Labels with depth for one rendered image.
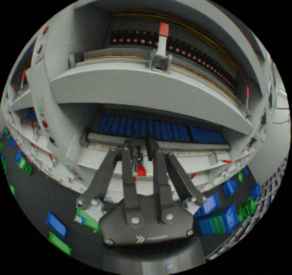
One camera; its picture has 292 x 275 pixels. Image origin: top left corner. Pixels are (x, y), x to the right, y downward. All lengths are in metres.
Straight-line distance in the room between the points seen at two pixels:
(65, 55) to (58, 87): 0.07
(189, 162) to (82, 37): 0.42
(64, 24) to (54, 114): 0.16
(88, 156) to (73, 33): 0.29
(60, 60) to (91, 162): 0.23
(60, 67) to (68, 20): 0.10
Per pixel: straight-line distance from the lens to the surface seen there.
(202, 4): 0.22
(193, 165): 0.28
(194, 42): 0.39
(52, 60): 0.17
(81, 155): 0.25
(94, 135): 0.23
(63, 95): 0.15
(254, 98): 0.50
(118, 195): 0.58
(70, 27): 0.22
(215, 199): 1.43
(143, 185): 0.39
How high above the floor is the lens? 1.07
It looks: 34 degrees down
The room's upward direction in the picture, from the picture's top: 11 degrees clockwise
